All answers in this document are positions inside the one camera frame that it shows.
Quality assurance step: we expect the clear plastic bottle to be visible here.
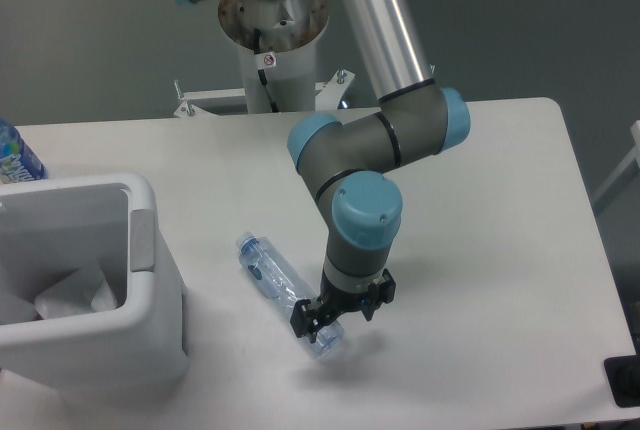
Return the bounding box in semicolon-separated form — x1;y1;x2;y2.
236;232;344;359

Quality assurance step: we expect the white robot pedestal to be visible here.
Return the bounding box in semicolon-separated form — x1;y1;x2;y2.
218;0;329;113

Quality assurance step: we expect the black cable on pedestal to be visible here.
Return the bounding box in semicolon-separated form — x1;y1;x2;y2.
252;27;280;114

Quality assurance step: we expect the blue labelled drink bottle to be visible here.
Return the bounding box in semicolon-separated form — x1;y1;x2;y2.
1;119;48;184

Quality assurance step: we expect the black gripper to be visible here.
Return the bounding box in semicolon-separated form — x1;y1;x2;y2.
290;269;396;343

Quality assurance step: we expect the white furniture leg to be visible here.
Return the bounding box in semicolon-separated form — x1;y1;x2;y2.
592;120;639;216

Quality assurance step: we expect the clear plastic wrapper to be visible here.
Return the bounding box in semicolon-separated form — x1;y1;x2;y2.
34;262;118;319

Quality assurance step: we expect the black table clamp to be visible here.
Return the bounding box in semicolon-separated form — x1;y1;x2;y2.
604;355;639;408

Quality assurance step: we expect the white pedestal base frame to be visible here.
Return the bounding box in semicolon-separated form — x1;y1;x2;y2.
173;68;356;118

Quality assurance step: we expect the white plastic trash can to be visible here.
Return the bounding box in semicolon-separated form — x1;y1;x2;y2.
1;173;189;392

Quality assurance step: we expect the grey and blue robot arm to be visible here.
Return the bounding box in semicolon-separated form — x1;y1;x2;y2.
177;0;470;340

